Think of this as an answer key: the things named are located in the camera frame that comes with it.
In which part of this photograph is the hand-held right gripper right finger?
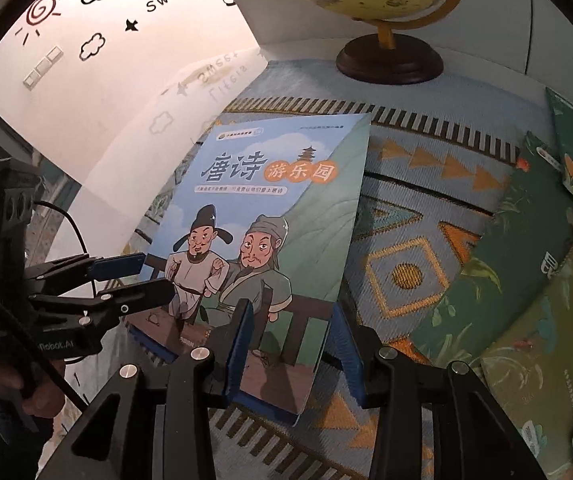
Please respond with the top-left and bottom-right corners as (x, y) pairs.
(329, 304), (548, 480)

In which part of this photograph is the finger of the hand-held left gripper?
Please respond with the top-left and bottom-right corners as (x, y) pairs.
(29, 277), (177, 331)
(24, 252), (146, 287)

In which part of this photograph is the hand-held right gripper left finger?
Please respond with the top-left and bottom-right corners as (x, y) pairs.
(36, 299), (256, 480)

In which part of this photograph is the light blue poetry book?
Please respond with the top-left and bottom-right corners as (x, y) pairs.
(139, 112), (373, 416)

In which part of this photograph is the dark green beetle book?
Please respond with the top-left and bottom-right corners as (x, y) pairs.
(410, 131), (573, 367)

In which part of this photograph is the person's left hand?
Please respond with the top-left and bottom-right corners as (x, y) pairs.
(0, 362), (67, 418)

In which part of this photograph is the blue patterned woven mat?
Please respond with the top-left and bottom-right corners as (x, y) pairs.
(116, 57), (573, 480)

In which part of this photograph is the white wall switch panel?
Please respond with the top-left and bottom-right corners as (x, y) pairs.
(22, 45), (65, 92)

